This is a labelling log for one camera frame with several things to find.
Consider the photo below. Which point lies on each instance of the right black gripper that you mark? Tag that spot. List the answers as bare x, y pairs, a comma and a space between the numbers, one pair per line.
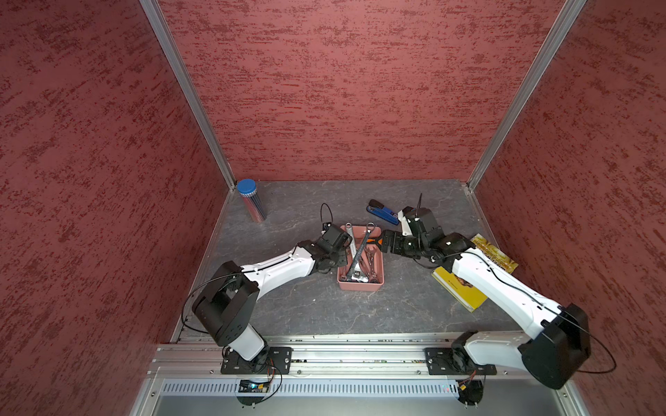
395, 237

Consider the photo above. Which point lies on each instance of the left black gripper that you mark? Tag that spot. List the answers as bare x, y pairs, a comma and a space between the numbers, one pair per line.
342, 260

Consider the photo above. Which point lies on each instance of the orange handled adjustable wrench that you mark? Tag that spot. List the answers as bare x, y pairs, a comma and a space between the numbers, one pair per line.
366, 257

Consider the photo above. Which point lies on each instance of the pink plastic storage box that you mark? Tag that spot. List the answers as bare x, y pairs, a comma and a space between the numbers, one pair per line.
346, 285

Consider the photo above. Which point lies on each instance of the long silver combination wrench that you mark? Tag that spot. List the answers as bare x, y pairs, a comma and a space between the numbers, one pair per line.
354, 273

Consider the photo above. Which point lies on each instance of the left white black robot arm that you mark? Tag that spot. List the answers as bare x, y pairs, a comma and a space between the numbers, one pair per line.
225, 304

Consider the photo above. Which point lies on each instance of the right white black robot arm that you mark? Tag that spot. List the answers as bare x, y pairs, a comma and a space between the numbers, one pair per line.
553, 341

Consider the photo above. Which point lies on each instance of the blue black stapler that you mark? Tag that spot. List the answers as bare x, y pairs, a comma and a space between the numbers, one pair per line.
379, 210

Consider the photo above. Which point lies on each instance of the yellow book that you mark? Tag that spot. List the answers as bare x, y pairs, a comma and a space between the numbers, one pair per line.
467, 295

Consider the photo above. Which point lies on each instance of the blue capped pencil tube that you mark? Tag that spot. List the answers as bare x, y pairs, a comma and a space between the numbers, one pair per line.
248, 191

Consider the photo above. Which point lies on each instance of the left circuit board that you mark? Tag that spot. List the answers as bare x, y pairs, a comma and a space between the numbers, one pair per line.
248, 386

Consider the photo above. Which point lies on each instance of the circuit board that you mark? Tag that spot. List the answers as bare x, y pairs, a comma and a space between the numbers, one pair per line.
471, 393
248, 386

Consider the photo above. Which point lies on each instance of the right circuit board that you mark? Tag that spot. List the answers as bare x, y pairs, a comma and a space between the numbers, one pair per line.
471, 393

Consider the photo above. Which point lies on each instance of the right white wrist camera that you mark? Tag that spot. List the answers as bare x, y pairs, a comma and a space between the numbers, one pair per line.
402, 215

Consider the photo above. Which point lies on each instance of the aluminium front rail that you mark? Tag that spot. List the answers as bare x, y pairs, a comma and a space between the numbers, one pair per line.
373, 356

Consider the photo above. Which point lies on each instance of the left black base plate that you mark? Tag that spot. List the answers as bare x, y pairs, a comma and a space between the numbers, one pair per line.
270, 359

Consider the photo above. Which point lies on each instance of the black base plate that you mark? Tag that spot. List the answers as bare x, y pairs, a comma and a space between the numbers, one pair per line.
270, 359
454, 362

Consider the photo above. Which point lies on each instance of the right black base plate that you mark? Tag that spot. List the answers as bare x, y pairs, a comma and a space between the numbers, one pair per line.
454, 362

